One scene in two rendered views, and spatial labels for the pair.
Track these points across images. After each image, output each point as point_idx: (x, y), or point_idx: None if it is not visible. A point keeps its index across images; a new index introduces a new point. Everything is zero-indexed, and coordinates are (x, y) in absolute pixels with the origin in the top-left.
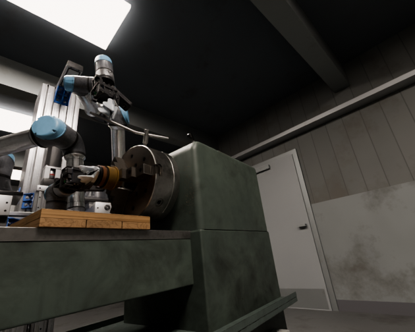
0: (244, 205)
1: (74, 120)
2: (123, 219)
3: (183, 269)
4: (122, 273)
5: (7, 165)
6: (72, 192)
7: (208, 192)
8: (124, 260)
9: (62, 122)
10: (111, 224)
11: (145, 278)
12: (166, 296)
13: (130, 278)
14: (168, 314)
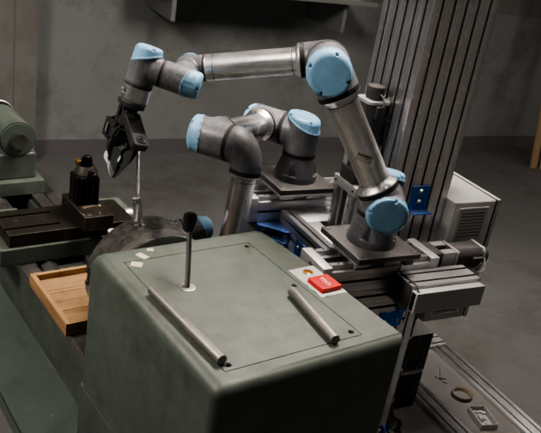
0: (145, 429)
1: (423, 22)
2: (53, 311)
3: None
4: (57, 354)
5: (293, 139)
6: None
7: (94, 346)
8: (58, 345)
9: (197, 129)
10: (49, 310)
11: (67, 375)
12: None
13: (60, 362)
14: None
